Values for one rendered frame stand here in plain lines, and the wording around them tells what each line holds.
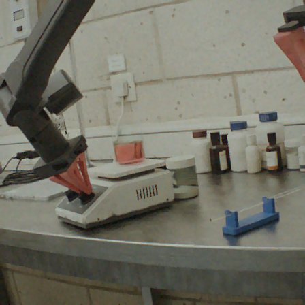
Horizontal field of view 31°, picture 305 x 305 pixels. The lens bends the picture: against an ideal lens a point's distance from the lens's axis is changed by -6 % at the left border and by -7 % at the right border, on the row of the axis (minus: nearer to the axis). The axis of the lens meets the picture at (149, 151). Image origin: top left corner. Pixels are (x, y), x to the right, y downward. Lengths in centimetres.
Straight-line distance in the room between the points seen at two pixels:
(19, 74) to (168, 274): 40
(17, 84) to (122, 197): 31
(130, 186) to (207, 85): 58
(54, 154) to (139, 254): 23
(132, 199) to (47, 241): 18
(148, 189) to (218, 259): 30
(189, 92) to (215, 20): 22
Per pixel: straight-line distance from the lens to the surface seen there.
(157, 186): 111
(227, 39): 154
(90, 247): 100
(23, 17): 148
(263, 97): 151
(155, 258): 91
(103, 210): 105
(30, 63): 88
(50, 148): 101
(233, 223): 89
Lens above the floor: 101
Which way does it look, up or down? 8 degrees down
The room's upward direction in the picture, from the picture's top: 8 degrees counter-clockwise
